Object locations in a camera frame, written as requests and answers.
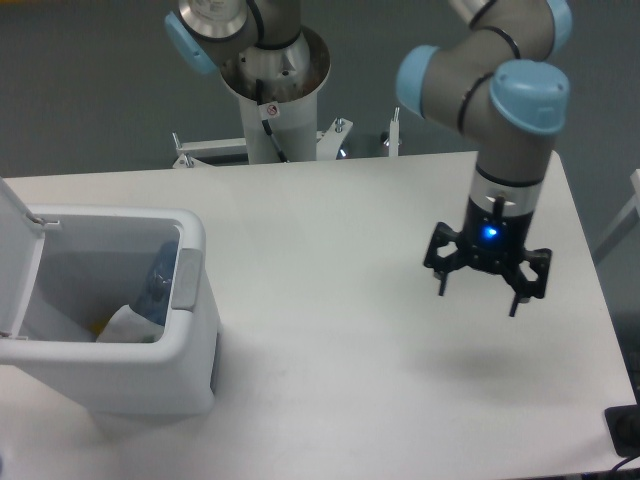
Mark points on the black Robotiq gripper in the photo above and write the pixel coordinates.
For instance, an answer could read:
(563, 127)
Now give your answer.
(493, 245)

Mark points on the clear plastic water bottle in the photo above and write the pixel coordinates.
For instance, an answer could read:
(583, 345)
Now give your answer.
(153, 298)

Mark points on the clear plastic wrapper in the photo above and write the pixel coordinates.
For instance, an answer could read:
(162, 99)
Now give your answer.
(127, 326)

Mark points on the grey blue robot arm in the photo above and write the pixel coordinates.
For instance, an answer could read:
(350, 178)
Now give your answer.
(495, 88)

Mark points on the yellow orange trash packet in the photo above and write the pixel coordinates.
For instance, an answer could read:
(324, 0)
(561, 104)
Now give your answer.
(98, 327)

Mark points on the white trash can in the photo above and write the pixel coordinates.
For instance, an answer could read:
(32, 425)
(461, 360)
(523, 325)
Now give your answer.
(110, 306)

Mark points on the black device at corner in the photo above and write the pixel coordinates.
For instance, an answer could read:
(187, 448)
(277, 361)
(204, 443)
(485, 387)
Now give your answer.
(623, 425)

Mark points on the white frame at right edge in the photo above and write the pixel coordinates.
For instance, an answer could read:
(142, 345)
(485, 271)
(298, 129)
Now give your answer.
(621, 225)

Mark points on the white pedestal base frame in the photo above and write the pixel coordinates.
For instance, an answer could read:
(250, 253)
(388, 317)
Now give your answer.
(333, 143)

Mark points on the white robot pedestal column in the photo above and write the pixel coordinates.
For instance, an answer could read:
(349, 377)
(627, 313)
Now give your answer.
(277, 95)

